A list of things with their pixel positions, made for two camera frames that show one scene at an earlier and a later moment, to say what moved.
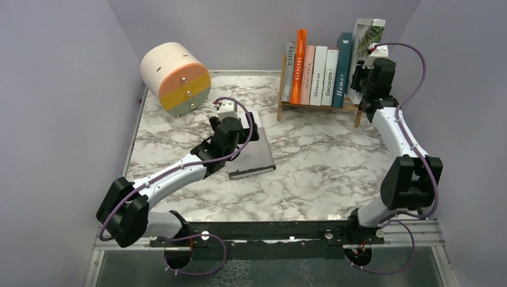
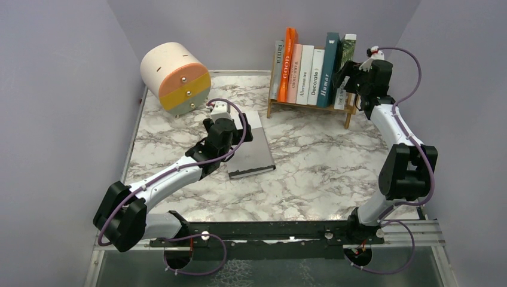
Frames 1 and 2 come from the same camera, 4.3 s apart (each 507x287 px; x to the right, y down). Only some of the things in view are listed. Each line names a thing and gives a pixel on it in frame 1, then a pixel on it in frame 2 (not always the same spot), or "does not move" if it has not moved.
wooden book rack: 348,103 -> 351,109
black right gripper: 360,70 does not move
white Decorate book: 329,78 -> 316,70
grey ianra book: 288,73 -> 277,70
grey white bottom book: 254,156 does not move
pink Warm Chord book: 307,71 -> 295,73
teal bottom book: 344,49 -> 330,61
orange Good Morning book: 298,66 -> 291,37
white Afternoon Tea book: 318,75 -> 305,74
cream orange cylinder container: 177,76 does not move
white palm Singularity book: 367,33 -> 348,55
